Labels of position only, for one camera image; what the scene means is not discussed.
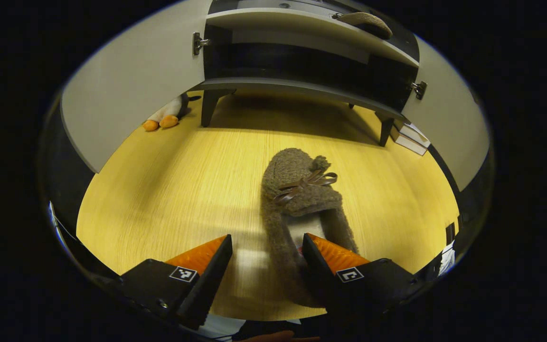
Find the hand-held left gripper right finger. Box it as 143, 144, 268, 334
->
301, 233, 421, 315

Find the brown fuzzy shoe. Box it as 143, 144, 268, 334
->
335, 12, 394, 40
260, 148, 359, 308

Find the penguin plush toy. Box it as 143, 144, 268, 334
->
142, 93, 202, 132

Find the grey shoe cabinet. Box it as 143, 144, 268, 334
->
190, 0, 421, 147

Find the grey cabinet door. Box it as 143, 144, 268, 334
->
60, 0, 215, 174
402, 36, 490, 192

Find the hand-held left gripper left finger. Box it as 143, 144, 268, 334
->
119, 234, 234, 331

